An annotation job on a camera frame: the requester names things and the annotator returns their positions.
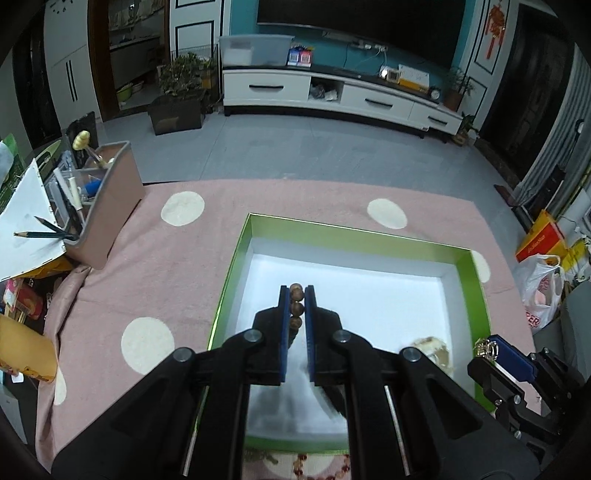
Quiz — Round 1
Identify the cream translucent wristwatch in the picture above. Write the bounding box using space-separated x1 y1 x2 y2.
411 336 455 374

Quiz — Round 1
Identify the dark pencil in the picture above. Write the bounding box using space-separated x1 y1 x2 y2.
14 230 79 241
34 216 77 241

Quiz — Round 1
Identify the white television cabinet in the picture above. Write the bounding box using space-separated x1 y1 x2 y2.
222 65 465 139

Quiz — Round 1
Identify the white tall cabinet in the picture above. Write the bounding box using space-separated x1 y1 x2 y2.
44 0 109 134

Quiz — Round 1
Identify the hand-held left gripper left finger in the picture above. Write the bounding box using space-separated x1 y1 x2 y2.
52 285 291 480

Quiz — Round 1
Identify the dark wooden door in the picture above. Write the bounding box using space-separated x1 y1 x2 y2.
480 4 573 167

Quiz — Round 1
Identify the grey striped curtain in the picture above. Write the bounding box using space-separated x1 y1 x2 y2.
512 46 591 208

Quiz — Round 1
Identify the pink polka dot blanket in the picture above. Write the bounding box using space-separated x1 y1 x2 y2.
34 178 543 480

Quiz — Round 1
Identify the green box with white inside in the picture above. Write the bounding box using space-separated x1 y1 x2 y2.
191 212 493 455

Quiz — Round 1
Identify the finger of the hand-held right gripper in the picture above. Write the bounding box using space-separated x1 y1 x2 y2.
489 337 539 379
467 357 527 409

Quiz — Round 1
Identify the yellow shopping bag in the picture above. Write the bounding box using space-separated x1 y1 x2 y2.
561 237 591 278

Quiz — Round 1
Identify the green printed book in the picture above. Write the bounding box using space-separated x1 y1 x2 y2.
0 134 26 208

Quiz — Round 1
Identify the black flat television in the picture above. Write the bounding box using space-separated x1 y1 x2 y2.
256 0 467 70

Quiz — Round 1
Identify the yellow-headed wooden stick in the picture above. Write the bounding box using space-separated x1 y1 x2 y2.
73 130 105 167

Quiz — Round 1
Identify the white and yellow desk calendar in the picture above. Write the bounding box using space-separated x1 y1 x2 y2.
398 65 430 90

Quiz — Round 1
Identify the small reddish-brown bead bracelet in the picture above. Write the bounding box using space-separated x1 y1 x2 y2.
322 455 350 480

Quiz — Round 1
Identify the small floor potted plant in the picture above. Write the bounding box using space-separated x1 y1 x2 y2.
455 113 481 146

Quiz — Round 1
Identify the orange yellow paper bag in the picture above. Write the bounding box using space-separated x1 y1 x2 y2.
516 210 566 264

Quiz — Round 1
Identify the yellow snack packet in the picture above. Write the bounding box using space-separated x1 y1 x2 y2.
0 318 58 384

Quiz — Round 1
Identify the clear plastic storage box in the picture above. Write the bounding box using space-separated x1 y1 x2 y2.
218 34 295 68

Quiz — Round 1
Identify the green plastic basin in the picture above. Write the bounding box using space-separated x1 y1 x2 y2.
115 82 145 103

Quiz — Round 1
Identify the red knot wall ornament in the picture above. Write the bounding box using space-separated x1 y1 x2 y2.
485 2 506 58

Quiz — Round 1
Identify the white paper sheet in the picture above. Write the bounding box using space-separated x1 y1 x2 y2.
0 159 68 282

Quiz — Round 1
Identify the large leafy green plant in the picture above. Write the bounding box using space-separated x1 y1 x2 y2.
157 52 218 100

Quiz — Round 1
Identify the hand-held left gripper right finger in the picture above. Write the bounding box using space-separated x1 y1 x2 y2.
305 285 541 480

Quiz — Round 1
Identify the pink desk organizer with tools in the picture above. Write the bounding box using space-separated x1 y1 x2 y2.
53 141 146 271

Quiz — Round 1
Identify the white plastic bag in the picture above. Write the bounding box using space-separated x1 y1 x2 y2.
512 254 566 335

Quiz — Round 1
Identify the red printed box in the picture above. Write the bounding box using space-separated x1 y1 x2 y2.
4 279 44 324

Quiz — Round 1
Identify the large brown wooden bead bracelet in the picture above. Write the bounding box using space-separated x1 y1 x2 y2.
287 282 305 352

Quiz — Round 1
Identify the potted plant in brown pot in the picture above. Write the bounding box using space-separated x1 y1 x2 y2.
443 67 476 112

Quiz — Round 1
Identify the black bag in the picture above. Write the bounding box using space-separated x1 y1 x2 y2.
65 111 98 169

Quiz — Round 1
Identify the dark rectangular planter box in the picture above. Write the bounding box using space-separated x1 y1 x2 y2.
148 95 206 136

